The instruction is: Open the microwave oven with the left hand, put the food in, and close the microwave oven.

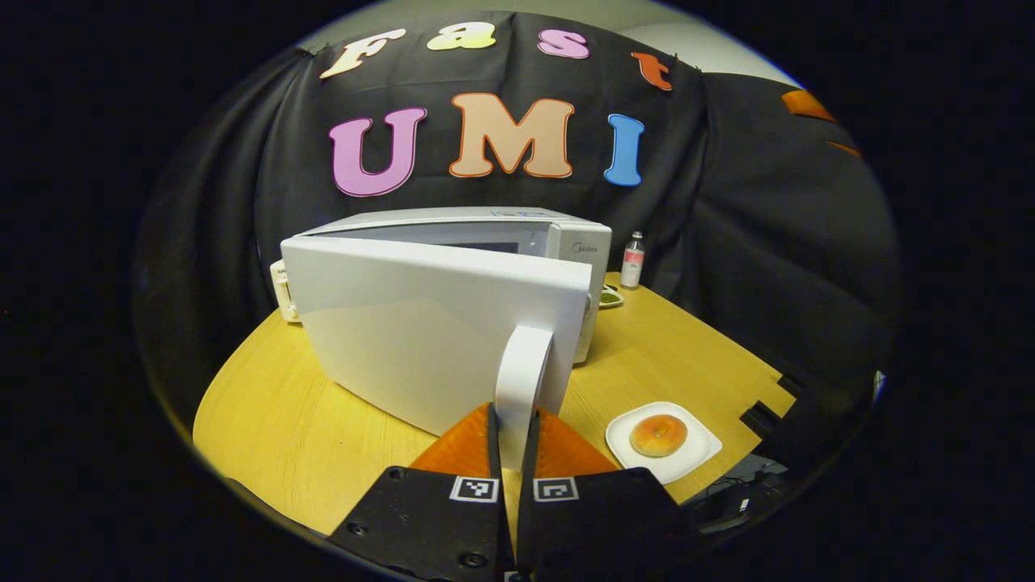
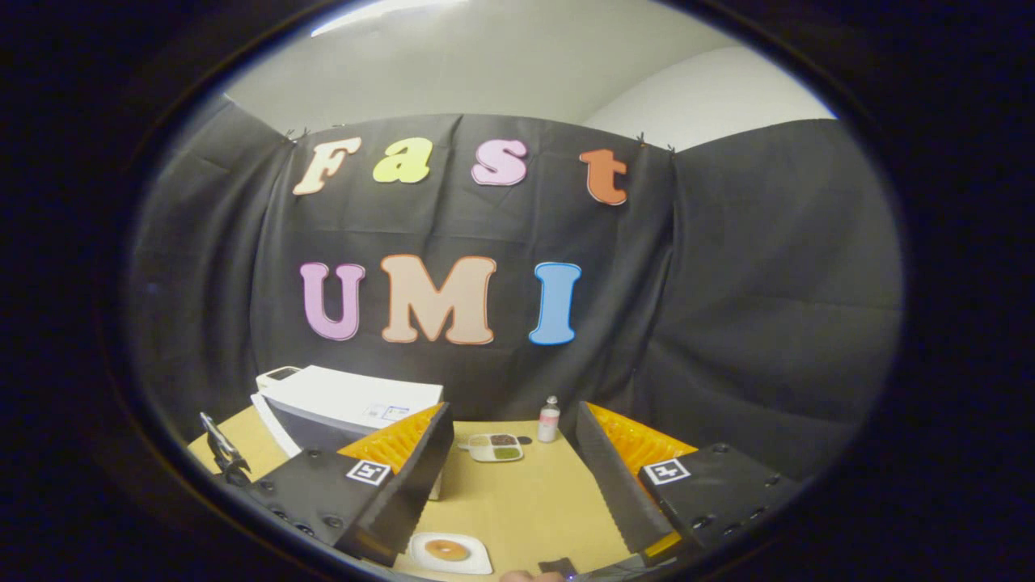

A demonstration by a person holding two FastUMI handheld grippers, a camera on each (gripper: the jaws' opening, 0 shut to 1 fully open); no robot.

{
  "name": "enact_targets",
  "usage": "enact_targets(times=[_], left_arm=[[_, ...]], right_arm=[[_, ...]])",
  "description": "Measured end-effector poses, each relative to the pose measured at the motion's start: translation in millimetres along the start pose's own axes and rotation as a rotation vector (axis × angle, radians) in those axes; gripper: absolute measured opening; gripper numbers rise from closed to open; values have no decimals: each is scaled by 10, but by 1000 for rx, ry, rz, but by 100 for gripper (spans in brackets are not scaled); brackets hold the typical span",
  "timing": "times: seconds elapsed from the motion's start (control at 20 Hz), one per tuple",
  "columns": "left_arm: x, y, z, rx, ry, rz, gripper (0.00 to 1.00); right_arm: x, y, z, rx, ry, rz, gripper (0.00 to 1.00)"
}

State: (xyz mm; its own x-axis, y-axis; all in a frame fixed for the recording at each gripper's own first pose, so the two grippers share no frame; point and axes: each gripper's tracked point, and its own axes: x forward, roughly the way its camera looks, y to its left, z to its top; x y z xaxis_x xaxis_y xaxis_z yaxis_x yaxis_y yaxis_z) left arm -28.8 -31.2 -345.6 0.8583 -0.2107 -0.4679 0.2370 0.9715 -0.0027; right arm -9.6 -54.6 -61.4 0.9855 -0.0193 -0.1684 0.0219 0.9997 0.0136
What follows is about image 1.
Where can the white square plate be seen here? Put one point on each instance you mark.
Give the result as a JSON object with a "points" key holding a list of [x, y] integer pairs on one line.
{"points": [[695, 453]]}

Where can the small pink label bottle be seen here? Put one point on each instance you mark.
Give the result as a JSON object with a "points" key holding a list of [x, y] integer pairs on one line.
{"points": [[632, 263]]}

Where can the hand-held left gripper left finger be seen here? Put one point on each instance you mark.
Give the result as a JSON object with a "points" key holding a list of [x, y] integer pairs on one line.
{"points": [[493, 453]]}

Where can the white divided condiment dish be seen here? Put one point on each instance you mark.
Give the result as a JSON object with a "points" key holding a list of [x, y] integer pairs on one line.
{"points": [[610, 297]]}

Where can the white microwave oven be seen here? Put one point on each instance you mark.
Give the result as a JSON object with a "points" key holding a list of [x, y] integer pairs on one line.
{"points": [[420, 323]]}

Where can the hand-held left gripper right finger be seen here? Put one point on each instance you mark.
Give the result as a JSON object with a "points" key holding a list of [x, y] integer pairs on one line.
{"points": [[530, 457]]}

